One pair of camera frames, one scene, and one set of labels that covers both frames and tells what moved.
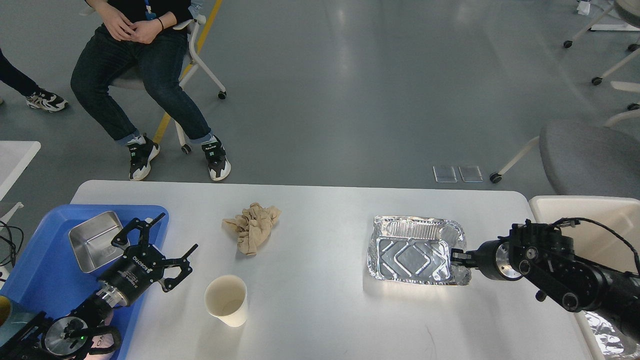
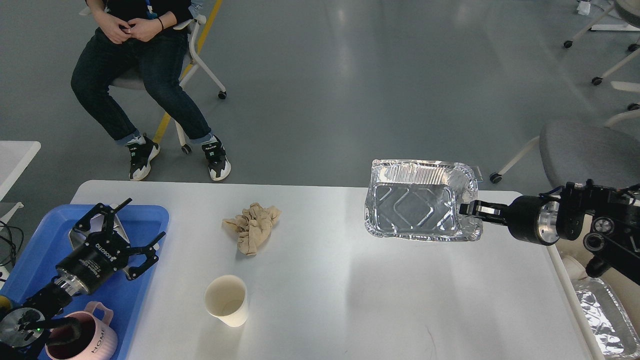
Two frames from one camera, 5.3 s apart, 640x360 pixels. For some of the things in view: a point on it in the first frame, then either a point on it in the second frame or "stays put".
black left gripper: (142, 265) -> (86, 268)
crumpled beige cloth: (253, 227) stays put
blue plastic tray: (45, 275) stays put
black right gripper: (492, 259) -> (530, 218)
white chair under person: (135, 78) stays put
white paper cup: (226, 299) stays put
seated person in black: (140, 42) stays put
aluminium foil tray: (416, 249) -> (420, 200)
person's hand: (146, 31) stays put
